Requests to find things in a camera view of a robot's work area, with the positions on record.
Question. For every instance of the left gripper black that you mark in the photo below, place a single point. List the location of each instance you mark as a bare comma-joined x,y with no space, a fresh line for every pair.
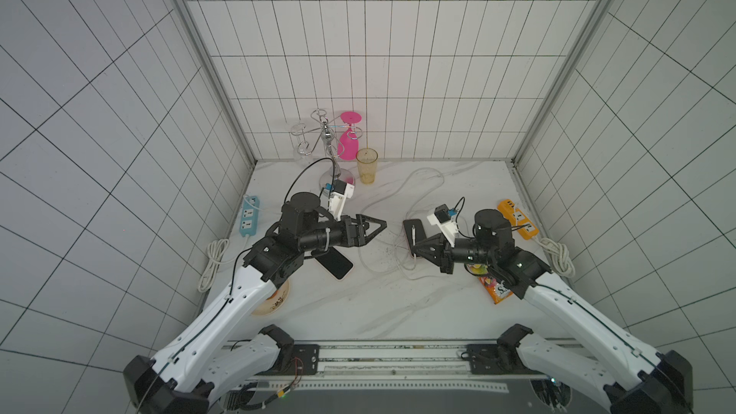
358,238

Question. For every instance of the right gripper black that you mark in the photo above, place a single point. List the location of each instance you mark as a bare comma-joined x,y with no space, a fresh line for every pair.
445,253

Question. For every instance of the black phone pink case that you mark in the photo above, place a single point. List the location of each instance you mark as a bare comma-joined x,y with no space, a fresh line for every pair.
334,262

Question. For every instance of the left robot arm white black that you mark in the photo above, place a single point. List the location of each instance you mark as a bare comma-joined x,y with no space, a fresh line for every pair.
192,372

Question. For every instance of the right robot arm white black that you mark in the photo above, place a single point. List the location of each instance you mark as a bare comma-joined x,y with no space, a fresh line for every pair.
623,374

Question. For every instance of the amber plastic cup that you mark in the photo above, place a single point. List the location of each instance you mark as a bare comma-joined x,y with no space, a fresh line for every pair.
367,159

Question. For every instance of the pink wine glass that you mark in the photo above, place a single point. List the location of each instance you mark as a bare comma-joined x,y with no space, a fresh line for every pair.
349,141

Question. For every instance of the candy snack bag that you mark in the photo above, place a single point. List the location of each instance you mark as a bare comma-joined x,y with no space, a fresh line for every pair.
496,289

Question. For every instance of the silver glass holder stand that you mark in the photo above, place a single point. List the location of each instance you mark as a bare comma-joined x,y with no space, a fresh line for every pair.
332,149

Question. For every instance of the clear wine glass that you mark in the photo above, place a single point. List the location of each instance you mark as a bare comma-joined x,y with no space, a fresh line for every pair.
303,152

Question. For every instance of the orange power strip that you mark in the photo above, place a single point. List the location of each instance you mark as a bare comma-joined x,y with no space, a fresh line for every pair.
520,222

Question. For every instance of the blue power strip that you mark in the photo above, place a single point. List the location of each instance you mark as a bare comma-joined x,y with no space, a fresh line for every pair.
249,216

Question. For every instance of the beige plate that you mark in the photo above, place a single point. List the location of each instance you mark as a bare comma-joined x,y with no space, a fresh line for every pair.
275,301

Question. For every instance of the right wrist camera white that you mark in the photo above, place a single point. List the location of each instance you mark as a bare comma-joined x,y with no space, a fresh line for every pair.
443,218

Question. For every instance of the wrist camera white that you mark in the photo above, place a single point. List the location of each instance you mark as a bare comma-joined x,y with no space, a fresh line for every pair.
338,193
443,218

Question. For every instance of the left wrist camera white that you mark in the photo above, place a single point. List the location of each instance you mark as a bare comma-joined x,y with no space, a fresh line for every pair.
338,193

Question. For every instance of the metal base rail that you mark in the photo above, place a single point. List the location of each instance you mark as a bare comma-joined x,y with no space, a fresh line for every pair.
392,365

